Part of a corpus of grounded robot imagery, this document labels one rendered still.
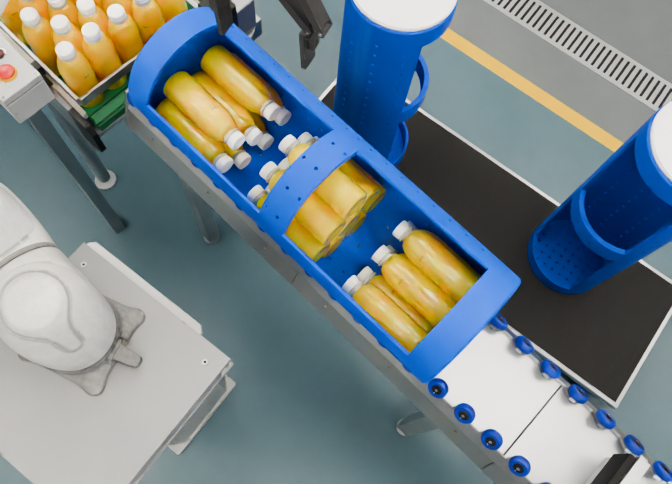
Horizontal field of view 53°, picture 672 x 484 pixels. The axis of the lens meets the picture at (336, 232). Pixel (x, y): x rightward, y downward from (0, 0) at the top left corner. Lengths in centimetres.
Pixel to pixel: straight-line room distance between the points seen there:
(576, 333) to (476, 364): 99
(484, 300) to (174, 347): 60
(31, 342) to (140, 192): 156
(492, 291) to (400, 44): 75
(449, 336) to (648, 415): 156
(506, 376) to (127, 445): 80
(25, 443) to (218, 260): 129
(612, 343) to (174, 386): 163
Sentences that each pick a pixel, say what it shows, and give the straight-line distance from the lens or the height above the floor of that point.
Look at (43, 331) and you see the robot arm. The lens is 115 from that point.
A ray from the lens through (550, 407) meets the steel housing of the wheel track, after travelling 158.
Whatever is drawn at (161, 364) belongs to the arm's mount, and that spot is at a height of 107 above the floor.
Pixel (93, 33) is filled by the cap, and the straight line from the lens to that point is 165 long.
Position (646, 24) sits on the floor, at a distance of 338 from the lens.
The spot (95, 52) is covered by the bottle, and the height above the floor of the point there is 106.
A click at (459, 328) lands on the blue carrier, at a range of 123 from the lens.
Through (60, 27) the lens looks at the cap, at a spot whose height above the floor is 110.
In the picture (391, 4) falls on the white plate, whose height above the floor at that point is 104.
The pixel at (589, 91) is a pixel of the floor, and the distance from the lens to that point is 307.
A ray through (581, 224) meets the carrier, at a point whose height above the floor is 60.
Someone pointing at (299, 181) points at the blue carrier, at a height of 122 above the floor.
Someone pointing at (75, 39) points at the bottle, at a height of 106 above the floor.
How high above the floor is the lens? 240
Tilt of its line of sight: 71 degrees down
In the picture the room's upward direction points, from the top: 10 degrees clockwise
